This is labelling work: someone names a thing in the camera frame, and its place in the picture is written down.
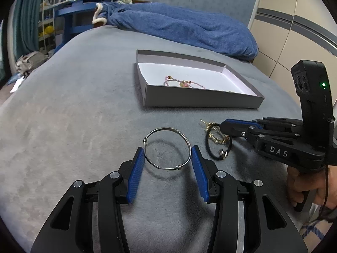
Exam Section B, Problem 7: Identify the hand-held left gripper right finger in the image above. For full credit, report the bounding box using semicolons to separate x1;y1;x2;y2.
191;145;309;253

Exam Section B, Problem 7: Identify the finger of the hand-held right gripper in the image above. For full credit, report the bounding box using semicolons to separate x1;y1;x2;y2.
219;117;306;141

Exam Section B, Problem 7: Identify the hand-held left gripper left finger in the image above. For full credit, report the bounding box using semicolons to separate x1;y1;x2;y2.
30;147;145;253

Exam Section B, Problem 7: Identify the gold chain bracelet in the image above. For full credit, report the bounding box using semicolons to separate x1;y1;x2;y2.
208;130;231;145

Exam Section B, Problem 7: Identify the black hair tie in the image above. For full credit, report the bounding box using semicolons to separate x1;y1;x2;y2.
206;122;234;161

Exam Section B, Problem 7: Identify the silver wire bangle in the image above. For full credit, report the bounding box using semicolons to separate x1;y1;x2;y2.
143;128;192;170

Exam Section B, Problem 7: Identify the grey shallow cardboard box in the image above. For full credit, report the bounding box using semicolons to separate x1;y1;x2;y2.
136;49;265;110

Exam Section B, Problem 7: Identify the person's right forearm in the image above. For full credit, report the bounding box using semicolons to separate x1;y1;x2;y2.
300;190;337;243

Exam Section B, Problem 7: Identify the person's right hand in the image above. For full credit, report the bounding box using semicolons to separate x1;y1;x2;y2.
287;164;337;206

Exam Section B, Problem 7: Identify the beige wardrobe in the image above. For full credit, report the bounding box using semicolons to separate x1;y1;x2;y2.
247;0;337;106

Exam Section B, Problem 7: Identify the blue fleece robe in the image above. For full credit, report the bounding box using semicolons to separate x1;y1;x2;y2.
93;1;259;59

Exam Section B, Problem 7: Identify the white paper sheet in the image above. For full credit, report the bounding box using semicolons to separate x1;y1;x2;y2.
10;77;24;93

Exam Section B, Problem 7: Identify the grey crumpled cloth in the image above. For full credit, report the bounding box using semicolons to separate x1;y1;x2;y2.
15;51;49;75

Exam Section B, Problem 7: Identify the blue desk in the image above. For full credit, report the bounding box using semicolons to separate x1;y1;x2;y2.
55;0;124;48

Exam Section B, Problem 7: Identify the teal curtain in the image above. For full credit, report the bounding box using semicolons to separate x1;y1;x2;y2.
13;0;47;56

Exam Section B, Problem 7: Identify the pink beaded cord bracelet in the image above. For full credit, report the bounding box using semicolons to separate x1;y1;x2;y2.
163;76;205;89

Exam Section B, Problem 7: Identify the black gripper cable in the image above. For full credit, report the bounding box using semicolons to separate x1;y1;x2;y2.
317;165;333;222

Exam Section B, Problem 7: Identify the white wire shelf rack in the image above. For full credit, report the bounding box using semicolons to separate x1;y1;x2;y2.
39;0;57;51

